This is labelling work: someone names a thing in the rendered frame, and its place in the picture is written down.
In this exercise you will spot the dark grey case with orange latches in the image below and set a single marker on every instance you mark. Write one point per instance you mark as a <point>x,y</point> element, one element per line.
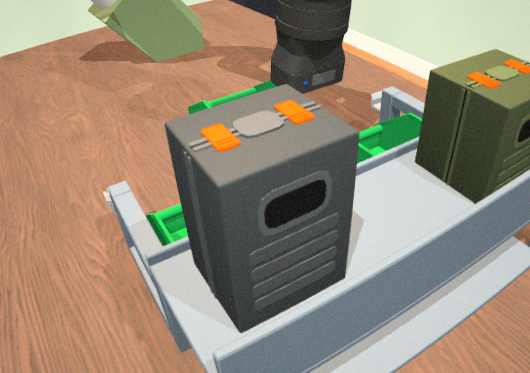
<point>266,184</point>

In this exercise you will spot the olive green tool case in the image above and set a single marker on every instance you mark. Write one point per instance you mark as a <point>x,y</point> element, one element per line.
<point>475,130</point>

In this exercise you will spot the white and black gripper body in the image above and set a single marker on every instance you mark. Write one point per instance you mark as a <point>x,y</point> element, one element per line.
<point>297,60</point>

